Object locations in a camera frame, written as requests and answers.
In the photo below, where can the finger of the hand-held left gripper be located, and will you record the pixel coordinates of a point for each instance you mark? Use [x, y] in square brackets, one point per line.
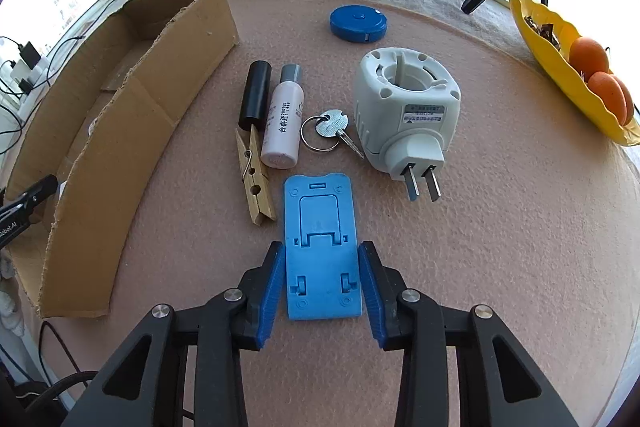
[35, 199]

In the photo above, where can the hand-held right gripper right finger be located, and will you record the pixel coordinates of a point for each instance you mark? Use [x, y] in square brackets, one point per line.
[372, 292]

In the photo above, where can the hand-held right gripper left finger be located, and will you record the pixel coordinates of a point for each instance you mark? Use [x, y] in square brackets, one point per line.
[270, 292]

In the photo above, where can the blue phone stand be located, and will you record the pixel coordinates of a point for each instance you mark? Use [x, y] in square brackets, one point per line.
[320, 267]

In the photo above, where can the wooden clothespin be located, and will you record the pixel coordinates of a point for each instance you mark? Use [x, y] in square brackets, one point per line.
[257, 192]

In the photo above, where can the brown cardboard box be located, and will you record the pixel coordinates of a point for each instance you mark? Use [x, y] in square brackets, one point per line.
[130, 107]

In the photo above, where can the small white bottle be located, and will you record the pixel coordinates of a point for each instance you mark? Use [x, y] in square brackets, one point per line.
[282, 127]

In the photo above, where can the white plug-in adapter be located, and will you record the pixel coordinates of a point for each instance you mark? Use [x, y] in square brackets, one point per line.
[400, 127]

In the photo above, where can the black cylindrical tube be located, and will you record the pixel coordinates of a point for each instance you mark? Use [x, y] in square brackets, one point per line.
[255, 92]

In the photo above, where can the small black plug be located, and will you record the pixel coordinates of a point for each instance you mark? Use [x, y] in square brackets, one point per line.
[24, 85]

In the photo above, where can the white power strip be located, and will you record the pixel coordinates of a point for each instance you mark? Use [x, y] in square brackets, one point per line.
[40, 72]

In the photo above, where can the small white power adapter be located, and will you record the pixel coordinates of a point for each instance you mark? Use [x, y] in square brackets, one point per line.
[20, 68]

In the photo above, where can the black power adapter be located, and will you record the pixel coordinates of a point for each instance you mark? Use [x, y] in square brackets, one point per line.
[30, 52]

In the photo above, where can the round blue tape measure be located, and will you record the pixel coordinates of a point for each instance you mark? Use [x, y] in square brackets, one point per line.
[357, 22]

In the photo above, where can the yellow plastic bowl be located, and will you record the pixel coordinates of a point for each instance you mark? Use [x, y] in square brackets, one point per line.
[560, 62]

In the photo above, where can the orange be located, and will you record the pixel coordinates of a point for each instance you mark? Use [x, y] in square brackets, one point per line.
[629, 102]
[589, 54]
[607, 94]

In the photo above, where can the pile of wrapped candies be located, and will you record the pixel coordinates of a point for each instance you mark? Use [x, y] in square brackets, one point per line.
[542, 32]

